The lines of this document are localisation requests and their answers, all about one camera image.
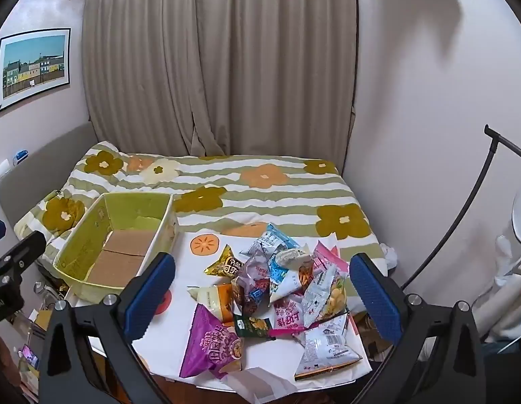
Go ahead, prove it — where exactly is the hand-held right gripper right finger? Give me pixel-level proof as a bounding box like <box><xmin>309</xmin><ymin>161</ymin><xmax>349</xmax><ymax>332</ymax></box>
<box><xmin>349</xmin><ymin>252</ymin><xmax>486</xmax><ymax>404</ymax></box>

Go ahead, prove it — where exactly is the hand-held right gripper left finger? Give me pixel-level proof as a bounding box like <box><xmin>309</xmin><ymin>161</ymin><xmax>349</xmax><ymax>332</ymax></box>
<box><xmin>38</xmin><ymin>251</ymin><xmax>177</xmax><ymax>404</ymax></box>

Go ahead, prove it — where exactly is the yellow-green cardboard box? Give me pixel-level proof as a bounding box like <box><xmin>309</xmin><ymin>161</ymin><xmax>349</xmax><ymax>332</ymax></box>
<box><xmin>53</xmin><ymin>193</ymin><xmax>179</xmax><ymax>304</ymax></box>

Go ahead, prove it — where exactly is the pink snack packet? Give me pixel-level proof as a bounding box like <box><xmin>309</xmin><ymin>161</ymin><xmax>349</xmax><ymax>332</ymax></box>
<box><xmin>312</xmin><ymin>242</ymin><xmax>349</xmax><ymax>280</ymax></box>

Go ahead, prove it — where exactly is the yellow snack packet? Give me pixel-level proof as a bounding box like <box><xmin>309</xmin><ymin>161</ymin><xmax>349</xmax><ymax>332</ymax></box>
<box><xmin>204</xmin><ymin>244</ymin><xmax>244</xmax><ymax>279</ymax></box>

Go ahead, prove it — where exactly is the pile of snack packets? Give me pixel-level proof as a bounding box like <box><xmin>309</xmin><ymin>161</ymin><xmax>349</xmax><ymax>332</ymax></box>
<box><xmin>179</xmin><ymin>222</ymin><xmax>363</xmax><ymax>380</ymax></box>

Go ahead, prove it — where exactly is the dark green snack packet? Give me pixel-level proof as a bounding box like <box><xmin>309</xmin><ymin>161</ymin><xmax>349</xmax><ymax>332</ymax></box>
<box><xmin>233</xmin><ymin>314</ymin><xmax>273</xmax><ymax>340</ymax></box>

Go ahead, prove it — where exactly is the brown paper bag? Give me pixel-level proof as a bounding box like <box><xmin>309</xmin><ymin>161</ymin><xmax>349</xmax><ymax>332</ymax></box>
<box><xmin>351</xmin><ymin>313</ymin><xmax>393</xmax><ymax>363</ymax></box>

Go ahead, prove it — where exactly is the white persimmon print tablecloth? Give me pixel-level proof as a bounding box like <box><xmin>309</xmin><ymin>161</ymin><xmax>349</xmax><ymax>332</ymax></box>
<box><xmin>62</xmin><ymin>227</ymin><xmax>391</xmax><ymax>393</ymax></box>

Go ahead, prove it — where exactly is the crumpled white tissue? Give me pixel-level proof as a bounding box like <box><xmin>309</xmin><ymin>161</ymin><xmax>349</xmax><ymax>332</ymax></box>
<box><xmin>380</xmin><ymin>243</ymin><xmax>399</xmax><ymax>268</ymax></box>

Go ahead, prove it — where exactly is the grey bed headboard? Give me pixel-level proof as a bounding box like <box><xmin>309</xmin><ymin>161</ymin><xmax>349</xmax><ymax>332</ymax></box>
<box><xmin>0</xmin><ymin>122</ymin><xmax>100</xmax><ymax>229</ymax></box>

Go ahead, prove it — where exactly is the white rolled bedding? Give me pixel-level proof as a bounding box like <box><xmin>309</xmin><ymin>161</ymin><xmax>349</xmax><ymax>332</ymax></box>
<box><xmin>473</xmin><ymin>236</ymin><xmax>521</xmax><ymax>343</ymax></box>

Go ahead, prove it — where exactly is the black curved stand pole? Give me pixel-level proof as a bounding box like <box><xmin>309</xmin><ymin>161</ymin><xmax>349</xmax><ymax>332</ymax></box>
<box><xmin>400</xmin><ymin>125</ymin><xmax>521</xmax><ymax>292</ymax></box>

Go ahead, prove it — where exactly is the translucent white wrapper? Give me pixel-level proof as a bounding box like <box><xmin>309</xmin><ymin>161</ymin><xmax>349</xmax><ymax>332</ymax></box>
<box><xmin>220</xmin><ymin>366</ymin><xmax>300</xmax><ymax>404</ymax></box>

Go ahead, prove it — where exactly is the beige curtain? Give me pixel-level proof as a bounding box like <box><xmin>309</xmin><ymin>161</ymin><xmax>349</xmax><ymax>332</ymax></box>
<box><xmin>81</xmin><ymin>0</ymin><xmax>359</xmax><ymax>157</ymax></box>

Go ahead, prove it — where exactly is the wall poster of houses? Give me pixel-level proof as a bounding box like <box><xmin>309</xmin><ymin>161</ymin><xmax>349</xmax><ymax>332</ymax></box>
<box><xmin>0</xmin><ymin>28</ymin><xmax>71</xmax><ymax>113</ymax></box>

